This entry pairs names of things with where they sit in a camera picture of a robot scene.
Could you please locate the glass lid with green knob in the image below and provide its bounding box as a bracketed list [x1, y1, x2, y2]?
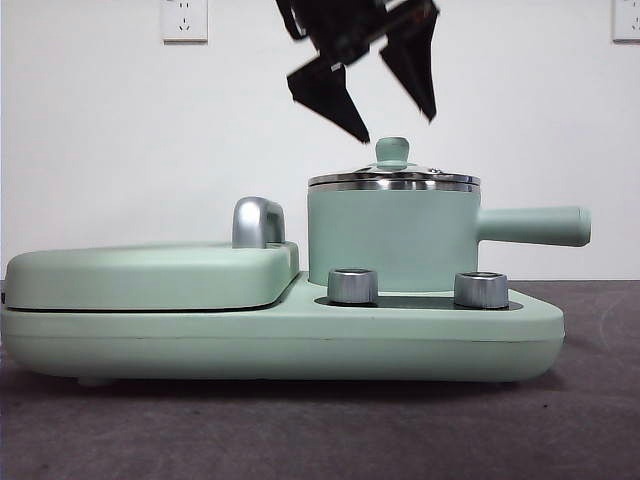
[306, 136, 482, 194]

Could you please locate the silver control dial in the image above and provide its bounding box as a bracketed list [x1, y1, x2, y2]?
[453, 270, 511, 309]
[326, 267, 380, 305]

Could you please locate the black glossy control panel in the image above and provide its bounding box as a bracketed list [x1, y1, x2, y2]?
[314, 293, 526, 310]

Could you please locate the mint green cooker base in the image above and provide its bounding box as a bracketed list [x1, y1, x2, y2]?
[0, 269, 566, 389]

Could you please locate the mint green hinged cooker cover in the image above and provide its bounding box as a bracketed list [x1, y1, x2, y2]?
[4, 239, 302, 314]

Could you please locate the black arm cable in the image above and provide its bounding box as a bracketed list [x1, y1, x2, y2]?
[273, 0, 307, 42]

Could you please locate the silver cover handle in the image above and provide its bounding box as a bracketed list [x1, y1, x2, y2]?
[231, 196, 288, 250]

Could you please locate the mint green pot with handle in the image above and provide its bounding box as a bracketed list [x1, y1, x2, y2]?
[305, 174, 593, 295]

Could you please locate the white wall socket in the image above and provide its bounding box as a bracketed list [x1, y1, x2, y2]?
[611, 0, 640, 43]
[160, 0, 209, 43]

